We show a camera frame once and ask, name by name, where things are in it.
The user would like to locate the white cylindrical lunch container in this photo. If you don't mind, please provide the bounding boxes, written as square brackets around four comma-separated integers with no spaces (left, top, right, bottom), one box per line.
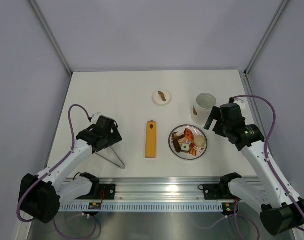
[191,93,216,125]

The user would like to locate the yellow rectangular box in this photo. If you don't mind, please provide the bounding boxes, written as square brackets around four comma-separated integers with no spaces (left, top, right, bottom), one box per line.
[145,120,157,159]

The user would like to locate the metal food tongs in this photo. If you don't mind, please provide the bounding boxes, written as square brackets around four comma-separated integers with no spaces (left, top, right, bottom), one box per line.
[94,147,125,170]

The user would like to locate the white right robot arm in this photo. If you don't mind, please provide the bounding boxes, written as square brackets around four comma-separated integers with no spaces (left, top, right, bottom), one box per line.
[204,103,304,236]

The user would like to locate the aluminium mounting rail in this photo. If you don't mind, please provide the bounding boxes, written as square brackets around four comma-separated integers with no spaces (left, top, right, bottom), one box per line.
[54,176,267,201]

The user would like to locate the brown mushroom food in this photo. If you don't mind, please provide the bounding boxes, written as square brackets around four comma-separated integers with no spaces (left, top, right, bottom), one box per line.
[171,132,185,140]

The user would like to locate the sushi roll with green centre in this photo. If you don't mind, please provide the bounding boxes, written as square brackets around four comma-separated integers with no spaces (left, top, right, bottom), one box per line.
[180,143,190,153]

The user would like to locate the white slotted cable duct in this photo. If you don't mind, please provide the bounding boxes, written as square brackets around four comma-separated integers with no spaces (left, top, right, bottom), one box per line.
[59,201,226,213]

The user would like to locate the right aluminium frame post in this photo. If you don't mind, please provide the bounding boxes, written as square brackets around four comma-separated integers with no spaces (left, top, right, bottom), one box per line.
[243,0,291,77]

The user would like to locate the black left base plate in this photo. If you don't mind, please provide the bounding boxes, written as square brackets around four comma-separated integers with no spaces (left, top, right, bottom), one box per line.
[76,183,116,201]

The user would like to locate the aluminium frame post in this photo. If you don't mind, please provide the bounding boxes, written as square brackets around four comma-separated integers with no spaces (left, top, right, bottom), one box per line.
[26,0,73,78]
[243,0,291,77]

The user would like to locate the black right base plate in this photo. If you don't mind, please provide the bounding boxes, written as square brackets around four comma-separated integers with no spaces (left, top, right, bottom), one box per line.
[198,183,236,201]

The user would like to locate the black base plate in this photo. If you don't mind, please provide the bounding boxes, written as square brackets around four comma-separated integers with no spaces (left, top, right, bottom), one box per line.
[198,183,236,201]
[76,183,116,201]

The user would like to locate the white lid with brown handle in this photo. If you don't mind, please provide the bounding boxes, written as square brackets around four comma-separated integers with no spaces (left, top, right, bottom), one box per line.
[152,90,171,106]

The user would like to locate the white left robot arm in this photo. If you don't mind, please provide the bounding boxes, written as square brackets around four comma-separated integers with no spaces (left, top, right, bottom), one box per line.
[17,115,122,224]

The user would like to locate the left aluminium frame post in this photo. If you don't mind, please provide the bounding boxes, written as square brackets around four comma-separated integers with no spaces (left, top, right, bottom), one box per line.
[26,0,73,78]

